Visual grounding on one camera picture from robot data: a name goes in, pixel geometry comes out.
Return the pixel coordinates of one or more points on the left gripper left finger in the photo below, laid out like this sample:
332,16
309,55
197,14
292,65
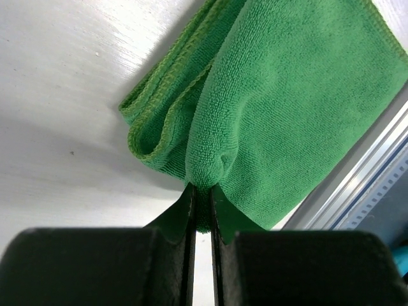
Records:
152,265

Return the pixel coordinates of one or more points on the green towel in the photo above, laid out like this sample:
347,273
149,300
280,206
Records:
264,98

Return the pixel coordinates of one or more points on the aluminium rail frame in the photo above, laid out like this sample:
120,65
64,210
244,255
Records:
332,201

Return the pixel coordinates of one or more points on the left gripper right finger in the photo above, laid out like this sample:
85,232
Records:
253,266

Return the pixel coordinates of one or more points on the white slotted cable duct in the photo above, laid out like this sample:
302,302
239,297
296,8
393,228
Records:
375,192

